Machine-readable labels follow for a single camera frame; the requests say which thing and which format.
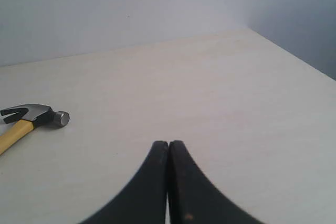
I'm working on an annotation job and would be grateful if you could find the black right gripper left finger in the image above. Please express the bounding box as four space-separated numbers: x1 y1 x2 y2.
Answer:
83 141 168 223

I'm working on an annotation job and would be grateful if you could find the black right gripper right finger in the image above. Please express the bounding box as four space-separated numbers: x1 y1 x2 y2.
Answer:
168 141 261 223

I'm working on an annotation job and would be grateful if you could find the yellow black claw hammer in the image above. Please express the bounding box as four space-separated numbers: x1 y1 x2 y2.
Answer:
1 104 70 154

